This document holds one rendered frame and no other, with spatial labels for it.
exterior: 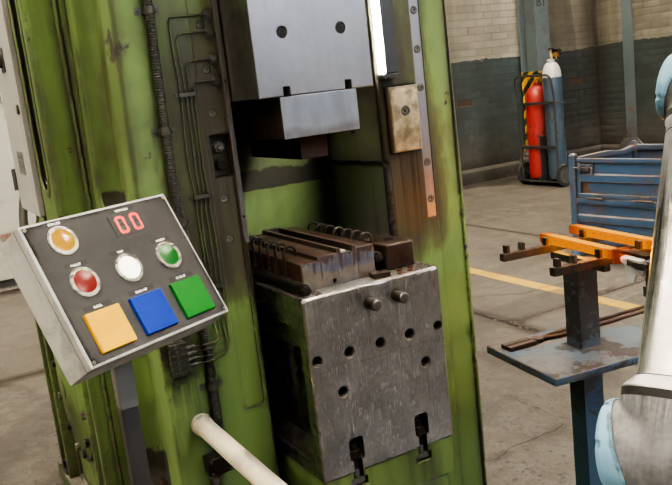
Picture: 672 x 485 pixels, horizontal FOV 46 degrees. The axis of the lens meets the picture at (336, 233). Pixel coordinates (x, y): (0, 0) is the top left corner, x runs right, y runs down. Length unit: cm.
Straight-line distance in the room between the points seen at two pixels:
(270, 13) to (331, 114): 26
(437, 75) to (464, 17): 762
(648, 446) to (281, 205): 140
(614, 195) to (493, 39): 479
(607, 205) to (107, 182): 406
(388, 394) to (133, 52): 99
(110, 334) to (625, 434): 85
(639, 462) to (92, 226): 101
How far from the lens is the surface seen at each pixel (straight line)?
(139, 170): 184
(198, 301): 158
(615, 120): 1115
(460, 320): 233
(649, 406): 127
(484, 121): 995
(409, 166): 215
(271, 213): 233
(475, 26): 993
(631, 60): 1091
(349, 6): 191
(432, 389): 205
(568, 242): 211
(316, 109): 185
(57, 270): 147
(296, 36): 183
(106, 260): 152
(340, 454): 195
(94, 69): 220
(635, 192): 555
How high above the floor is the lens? 138
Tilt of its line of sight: 11 degrees down
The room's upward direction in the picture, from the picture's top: 7 degrees counter-clockwise
